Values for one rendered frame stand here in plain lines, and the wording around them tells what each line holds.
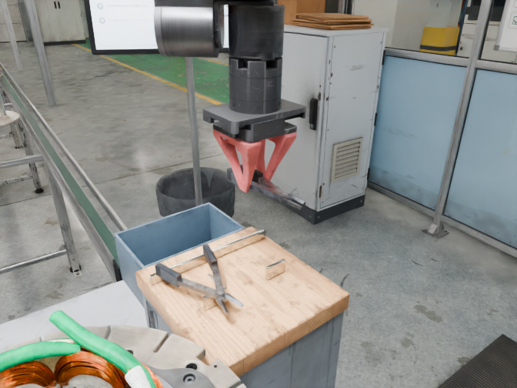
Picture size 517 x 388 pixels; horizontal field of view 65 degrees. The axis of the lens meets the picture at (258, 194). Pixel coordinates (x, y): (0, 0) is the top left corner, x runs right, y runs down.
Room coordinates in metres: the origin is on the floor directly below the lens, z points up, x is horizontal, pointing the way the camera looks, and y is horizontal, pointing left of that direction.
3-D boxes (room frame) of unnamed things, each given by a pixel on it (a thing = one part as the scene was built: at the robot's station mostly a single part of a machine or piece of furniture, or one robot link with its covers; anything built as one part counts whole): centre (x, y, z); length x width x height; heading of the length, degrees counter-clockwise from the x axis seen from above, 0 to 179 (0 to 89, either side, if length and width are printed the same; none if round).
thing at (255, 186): (0.42, -0.01, 1.18); 0.06 x 0.01 x 0.01; 48
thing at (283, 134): (0.45, 0.00, 1.22); 0.07 x 0.07 x 0.09; 38
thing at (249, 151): (0.45, 0.01, 1.22); 0.07 x 0.07 x 0.09; 38
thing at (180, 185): (1.79, 0.31, 0.39); 0.39 x 0.39 x 0.35
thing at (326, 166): (2.86, -0.29, 0.60); 1.02 x 0.55 x 1.20; 35
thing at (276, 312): (0.41, 0.02, 1.05); 0.20 x 0.19 x 0.02; 38
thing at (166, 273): (0.39, 0.11, 1.09); 0.04 x 0.01 x 0.02; 53
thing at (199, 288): (0.37, 0.07, 1.09); 0.06 x 0.01 x 0.01; 62
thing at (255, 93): (0.45, 0.00, 1.29); 0.10 x 0.07 x 0.07; 128
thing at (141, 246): (0.53, 0.12, 0.92); 0.17 x 0.11 x 0.28; 128
